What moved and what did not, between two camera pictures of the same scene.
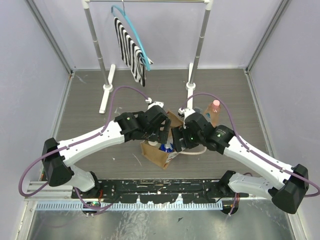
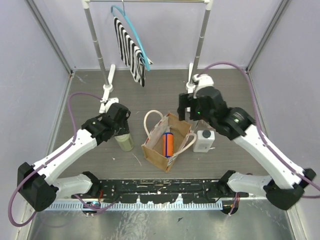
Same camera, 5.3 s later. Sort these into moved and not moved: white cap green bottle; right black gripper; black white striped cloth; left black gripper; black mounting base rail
Moved: white cap green bottle; right black gripper; left black gripper
Not moved: black mounting base rail; black white striped cloth
